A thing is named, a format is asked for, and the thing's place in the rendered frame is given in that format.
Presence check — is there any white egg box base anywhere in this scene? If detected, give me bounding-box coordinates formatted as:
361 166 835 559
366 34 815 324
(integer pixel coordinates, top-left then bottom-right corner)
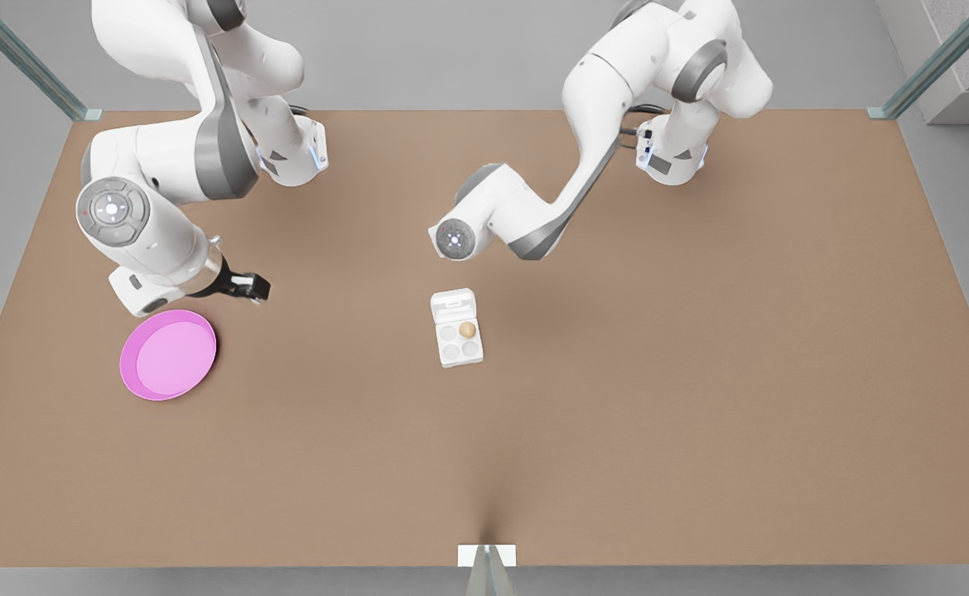
436 318 485 369

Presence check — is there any silver frame post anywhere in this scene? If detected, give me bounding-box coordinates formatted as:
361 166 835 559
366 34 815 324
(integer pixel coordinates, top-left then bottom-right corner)
0 0 104 123
457 544 518 596
866 0 969 122

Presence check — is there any pink round plate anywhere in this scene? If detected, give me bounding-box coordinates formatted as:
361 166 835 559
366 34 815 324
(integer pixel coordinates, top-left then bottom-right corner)
119 310 218 402

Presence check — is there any white egg box lid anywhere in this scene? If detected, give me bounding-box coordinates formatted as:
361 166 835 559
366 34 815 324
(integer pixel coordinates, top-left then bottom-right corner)
430 288 479 326

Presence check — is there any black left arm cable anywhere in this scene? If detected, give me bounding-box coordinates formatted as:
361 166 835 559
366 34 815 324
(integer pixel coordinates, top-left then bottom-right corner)
617 103 669 151

